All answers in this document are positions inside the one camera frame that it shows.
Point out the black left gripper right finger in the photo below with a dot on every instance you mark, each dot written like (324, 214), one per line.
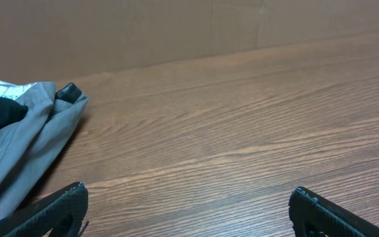
(314, 216)

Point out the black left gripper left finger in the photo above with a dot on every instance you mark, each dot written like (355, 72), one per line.
(60, 214)

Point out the grey folded garment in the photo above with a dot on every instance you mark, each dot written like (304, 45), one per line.
(28, 147)

